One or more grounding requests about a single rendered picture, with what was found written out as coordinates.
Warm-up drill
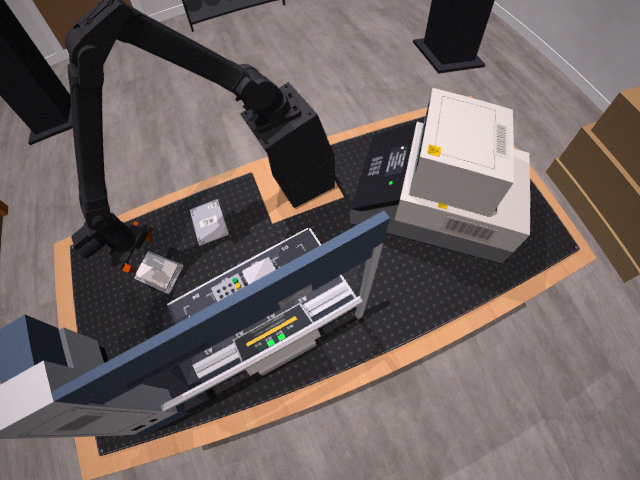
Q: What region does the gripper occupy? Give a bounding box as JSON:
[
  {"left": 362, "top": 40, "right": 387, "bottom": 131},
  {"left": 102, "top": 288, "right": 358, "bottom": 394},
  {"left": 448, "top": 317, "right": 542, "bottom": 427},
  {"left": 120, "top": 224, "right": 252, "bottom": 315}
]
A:
[{"left": 109, "top": 221, "right": 153, "bottom": 273}]

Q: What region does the white thermal cycler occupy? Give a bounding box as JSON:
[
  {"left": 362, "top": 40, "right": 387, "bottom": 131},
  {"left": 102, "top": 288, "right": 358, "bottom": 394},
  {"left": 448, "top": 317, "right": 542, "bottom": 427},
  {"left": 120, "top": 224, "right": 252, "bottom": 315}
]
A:
[{"left": 350, "top": 88, "right": 530, "bottom": 263}]

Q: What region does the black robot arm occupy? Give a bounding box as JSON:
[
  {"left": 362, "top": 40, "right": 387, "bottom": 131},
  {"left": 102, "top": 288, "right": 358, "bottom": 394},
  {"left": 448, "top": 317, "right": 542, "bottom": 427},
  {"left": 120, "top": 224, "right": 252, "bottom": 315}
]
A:
[{"left": 65, "top": 0, "right": 302, "bottom": 259}]

